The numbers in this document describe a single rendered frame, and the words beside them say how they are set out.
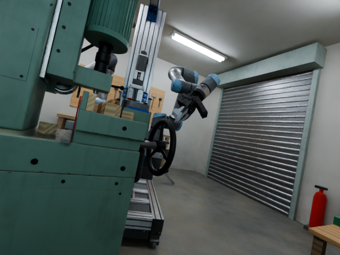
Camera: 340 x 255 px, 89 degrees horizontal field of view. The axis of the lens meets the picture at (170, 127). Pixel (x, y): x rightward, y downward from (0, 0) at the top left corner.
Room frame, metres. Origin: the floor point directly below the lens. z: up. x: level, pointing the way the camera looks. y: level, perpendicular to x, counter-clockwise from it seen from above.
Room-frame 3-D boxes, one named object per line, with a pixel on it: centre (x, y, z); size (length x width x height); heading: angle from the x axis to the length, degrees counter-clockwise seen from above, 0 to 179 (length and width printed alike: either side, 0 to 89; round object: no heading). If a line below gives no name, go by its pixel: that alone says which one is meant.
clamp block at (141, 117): (0.86, 0.20, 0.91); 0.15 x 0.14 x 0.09; 28
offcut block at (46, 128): (0.59, 0.41, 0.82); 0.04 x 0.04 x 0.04; 61
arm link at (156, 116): (1.51, 0.10, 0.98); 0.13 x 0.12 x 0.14; 103
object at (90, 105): (0.76, 0.38, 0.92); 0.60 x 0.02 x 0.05; 28
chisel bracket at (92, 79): (0.70, 0.35, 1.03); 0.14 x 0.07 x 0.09; 118
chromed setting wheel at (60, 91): (0.76, 0.51, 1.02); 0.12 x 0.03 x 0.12; 118
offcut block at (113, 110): (0.57, 0.20, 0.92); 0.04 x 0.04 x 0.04; 85
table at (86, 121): (0.82, 0.27, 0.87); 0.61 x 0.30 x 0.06; 28
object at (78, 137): (0.74, 0.28, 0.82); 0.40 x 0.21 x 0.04; 28
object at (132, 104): (0.87, 0.20, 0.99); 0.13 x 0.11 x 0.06; 28
